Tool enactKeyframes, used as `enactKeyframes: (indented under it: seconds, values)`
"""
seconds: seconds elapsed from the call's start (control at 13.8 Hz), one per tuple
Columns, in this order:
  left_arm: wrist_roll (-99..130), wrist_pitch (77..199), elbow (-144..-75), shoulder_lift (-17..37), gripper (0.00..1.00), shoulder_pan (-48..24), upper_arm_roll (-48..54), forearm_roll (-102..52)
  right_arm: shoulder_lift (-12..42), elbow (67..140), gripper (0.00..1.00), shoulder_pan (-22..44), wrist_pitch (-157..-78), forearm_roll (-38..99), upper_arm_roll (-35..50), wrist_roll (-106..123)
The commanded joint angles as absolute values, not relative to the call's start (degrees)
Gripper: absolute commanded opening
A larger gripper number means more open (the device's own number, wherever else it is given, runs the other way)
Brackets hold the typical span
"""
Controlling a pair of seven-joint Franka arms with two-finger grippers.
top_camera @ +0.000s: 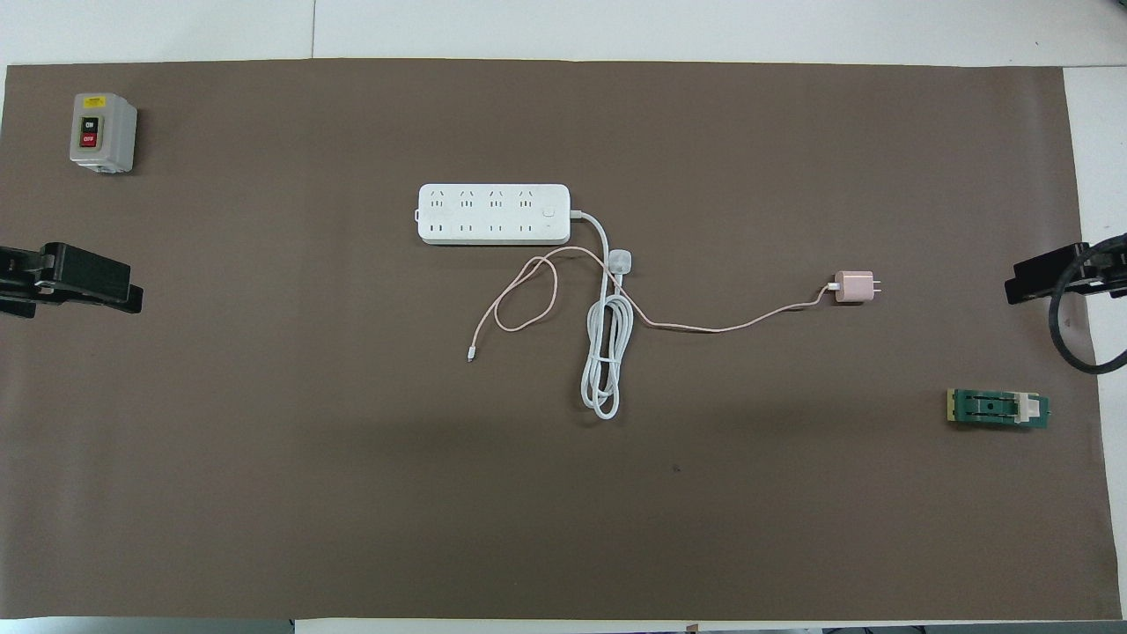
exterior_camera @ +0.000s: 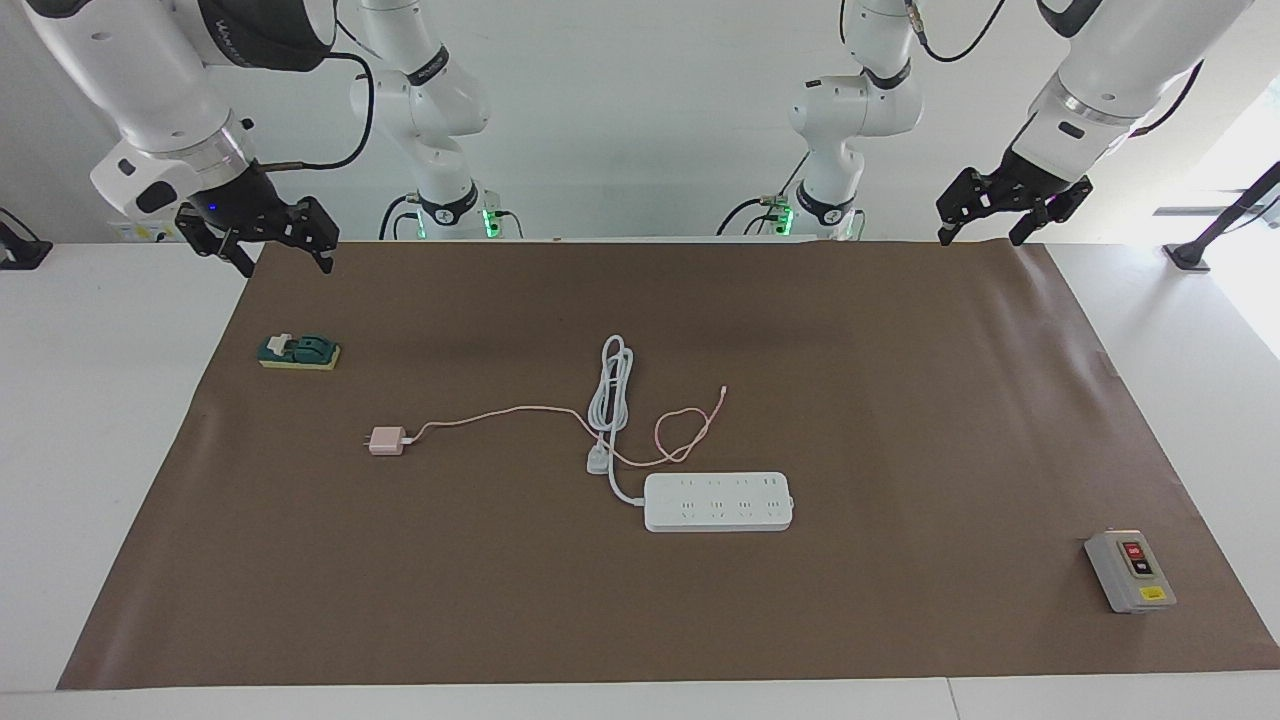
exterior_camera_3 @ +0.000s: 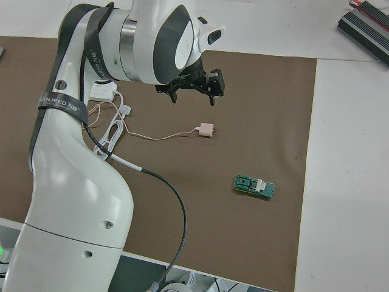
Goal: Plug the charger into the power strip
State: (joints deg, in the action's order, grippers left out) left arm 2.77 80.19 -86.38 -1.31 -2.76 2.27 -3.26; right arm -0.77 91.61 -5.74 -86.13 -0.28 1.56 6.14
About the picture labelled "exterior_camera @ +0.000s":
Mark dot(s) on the grey on-off switch box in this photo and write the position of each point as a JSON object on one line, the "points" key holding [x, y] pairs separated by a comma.
{"points": [[1130, 572]]}

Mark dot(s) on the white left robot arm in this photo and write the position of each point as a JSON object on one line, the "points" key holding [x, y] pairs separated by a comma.
{"points": [[1110, 60]]}

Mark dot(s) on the white wall socket panel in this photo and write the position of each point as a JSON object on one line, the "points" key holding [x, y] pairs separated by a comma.
{"points": [[140, 232]]}

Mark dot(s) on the green connector block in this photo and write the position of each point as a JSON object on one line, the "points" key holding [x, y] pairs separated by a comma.
{"points": [[300, 352]]}

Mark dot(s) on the black camera stand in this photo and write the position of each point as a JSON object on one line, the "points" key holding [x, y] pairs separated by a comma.
{"points": [[1225, 215]]}

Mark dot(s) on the white power strip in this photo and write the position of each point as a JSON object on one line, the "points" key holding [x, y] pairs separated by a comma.
{"points": [[718, 501]]}

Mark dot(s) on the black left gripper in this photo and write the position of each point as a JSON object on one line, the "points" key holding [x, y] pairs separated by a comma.
{"points": [[1030, 185]]}

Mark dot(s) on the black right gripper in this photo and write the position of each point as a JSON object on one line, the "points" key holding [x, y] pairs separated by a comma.
{"points": [[240, 205]]}

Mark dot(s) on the brown paper mat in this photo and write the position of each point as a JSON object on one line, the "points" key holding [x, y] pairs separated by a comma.
{"points": [[640, 600]]}

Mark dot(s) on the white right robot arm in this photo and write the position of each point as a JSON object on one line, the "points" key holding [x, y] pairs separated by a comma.
{"points": [[130, 60]]}

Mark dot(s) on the pink charger adapter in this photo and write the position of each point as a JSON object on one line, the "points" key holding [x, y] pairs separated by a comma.
{"points": [[384, 441]]}

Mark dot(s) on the black table clamp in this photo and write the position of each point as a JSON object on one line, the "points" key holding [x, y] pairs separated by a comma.
{"points": [[20, 248]]}

